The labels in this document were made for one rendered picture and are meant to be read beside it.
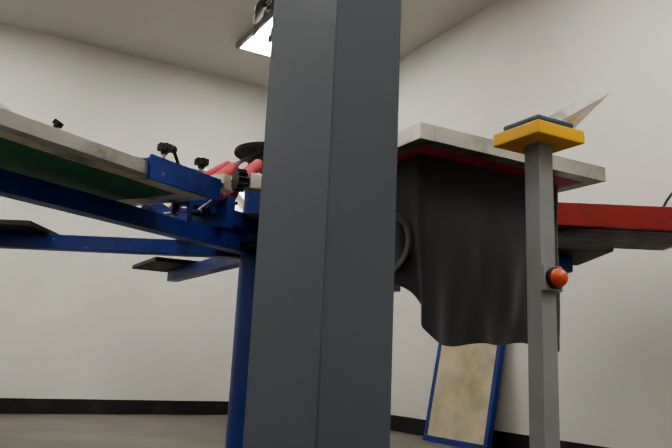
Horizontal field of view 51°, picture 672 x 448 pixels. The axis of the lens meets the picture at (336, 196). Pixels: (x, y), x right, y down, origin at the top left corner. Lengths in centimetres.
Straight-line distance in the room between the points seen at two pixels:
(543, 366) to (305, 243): 52
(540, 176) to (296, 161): 50
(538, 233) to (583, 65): 313
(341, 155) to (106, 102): 520
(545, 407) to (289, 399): 49
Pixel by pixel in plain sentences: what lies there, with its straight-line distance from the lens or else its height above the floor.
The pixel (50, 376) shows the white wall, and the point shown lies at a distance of 598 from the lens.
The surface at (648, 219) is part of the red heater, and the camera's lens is 293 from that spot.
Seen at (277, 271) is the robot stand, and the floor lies 62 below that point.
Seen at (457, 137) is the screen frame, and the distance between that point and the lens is 161.
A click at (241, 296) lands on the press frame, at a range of 282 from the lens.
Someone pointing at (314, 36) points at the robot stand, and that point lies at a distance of 132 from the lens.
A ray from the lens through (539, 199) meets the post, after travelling 146.
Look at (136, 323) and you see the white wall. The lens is 610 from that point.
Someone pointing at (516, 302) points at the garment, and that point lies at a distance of 179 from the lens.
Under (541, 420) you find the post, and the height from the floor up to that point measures 39.
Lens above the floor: 47
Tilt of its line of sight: 13 degrees up
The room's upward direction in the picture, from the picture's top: 3 degrees clockwise
